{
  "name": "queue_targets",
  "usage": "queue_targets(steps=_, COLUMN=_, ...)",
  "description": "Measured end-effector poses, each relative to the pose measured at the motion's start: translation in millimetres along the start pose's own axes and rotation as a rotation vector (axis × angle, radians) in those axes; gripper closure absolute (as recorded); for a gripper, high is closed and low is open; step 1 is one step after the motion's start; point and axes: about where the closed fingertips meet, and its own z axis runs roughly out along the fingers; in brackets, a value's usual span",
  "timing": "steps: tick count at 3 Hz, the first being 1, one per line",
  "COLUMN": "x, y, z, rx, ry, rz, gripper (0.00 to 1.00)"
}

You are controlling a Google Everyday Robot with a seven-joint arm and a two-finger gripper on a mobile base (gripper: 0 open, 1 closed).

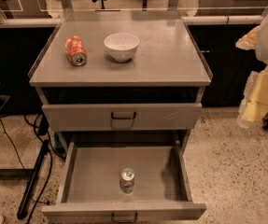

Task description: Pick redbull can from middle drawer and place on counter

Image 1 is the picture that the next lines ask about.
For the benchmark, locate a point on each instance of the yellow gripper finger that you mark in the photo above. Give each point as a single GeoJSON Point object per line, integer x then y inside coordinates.
{"type": "Point", "coordinates": [248, 41]}
{"type": "Point", "coordinates": [254, 106]}

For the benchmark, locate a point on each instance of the silver redbull can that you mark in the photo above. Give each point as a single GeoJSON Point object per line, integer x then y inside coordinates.
{"type": "Point", "coordinates": [127, 177]}

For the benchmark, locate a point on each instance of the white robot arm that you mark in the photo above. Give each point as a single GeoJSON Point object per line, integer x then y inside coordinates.
{"type": "Point", "coordinates": [261, 50]}

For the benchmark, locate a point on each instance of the grey drawer cabinet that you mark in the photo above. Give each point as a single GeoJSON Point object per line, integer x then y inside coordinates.
{"type": "Point", "coordinates": [167, 68]}

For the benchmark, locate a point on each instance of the orange soda can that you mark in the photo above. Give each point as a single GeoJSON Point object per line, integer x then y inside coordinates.
{"type": "Point", "coordinates": [75, 52]}

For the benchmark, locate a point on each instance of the closed top drawer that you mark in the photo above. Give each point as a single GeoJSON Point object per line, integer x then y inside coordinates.
{"type": "Point", "coordinates": [109, 117]}

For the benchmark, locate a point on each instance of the open middle drawer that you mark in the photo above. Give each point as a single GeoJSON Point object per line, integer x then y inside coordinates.
{"type": "Point", "coordinates": [90, 187]}

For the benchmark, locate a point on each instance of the black caster wheel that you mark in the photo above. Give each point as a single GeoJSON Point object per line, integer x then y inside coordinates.
{"type": "Point", "coordinates": [265, 124]}

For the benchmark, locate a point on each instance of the white bowl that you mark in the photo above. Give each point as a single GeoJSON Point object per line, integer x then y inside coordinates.
{"type": "Point", "coordinates": [121, 46]}

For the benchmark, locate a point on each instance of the black floor bar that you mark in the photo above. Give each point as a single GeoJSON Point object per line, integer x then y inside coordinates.
{"type": "Point", "coordinates": [22, 211]}

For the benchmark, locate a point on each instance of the black top drawer handle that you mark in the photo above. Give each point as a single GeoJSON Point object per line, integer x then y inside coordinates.
{"type": "Point", "coordinates": [123, 115]}

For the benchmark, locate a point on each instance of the black drawer handle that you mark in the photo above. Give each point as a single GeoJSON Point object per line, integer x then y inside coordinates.
{"type": "Point", "coordinates": [123, 115]}
{"type": "Point", "coordinates": [124, 219]}

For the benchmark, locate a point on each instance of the black middle drawer handle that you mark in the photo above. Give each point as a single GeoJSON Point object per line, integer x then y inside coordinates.
{"type": "Point", "coordinates": [124, 219]}

